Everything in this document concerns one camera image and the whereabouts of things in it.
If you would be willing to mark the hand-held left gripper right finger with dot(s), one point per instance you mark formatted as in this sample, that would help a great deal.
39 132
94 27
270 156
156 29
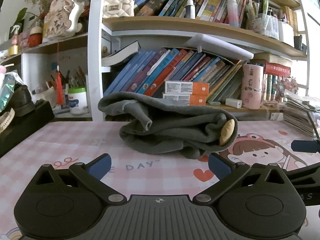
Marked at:
220 168

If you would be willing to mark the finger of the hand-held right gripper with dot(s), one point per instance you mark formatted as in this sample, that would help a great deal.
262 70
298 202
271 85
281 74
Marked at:
307 175
306 146

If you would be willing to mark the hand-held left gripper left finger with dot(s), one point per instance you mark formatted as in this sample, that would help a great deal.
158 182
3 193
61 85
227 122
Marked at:
99 167

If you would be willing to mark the grey sweater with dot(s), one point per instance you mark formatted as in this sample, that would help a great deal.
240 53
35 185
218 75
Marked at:
175 122

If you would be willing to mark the stack of magazines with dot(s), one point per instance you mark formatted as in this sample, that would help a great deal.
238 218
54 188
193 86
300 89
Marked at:
295 115

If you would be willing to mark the pink checked cartoon desk mat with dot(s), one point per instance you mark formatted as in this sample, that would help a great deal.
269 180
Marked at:
75 140

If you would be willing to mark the pink dried flower bunch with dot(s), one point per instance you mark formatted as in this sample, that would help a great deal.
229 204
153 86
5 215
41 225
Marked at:
287 87

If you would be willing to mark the white charger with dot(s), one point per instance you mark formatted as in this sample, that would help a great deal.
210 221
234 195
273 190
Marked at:
233 103

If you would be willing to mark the white green jar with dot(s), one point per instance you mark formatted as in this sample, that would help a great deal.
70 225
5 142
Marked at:
77 102

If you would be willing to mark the row of upright books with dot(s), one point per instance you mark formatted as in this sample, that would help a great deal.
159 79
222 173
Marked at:
271 87

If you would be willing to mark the pink cartoon cup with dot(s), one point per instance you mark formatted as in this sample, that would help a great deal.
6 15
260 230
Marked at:
252 87

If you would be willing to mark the black cloth bag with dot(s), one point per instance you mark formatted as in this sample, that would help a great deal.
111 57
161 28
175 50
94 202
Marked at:
27 127

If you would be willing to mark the red tassel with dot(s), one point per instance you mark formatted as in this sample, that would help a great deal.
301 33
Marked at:
59 90

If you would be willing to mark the row of leaning blue books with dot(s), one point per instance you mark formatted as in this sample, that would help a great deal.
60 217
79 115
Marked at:
150 72

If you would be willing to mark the white wooden bookshelf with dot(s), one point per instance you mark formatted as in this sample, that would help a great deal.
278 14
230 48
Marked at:
96 55

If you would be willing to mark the white storage box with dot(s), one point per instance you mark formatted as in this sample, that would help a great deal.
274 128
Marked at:
285 33

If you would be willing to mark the thick black cover book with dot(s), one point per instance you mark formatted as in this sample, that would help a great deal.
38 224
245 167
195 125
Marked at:
122 53

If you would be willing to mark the plastic bag pile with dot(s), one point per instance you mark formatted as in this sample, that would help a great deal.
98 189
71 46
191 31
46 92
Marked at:
8 90

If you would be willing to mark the white flat board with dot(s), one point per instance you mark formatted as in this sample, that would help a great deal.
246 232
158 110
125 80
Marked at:
220 46

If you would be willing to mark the white pen organizer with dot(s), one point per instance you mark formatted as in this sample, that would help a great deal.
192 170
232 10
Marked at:
262 25

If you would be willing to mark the red white jar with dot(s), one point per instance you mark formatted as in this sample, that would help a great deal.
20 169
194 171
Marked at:
35 36

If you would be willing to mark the pastel tube bottle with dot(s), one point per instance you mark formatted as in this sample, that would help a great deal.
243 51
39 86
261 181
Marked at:
233 11

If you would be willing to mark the pink spray bottle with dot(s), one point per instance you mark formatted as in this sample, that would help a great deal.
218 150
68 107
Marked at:
15 36

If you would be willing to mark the white pink ornament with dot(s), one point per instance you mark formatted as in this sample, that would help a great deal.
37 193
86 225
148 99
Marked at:
65 15

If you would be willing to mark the cream quilted handbag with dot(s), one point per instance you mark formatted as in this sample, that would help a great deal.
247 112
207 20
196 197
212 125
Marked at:
117 7

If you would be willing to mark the row of colourful paperback books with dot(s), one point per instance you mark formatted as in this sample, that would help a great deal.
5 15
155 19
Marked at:
212 2

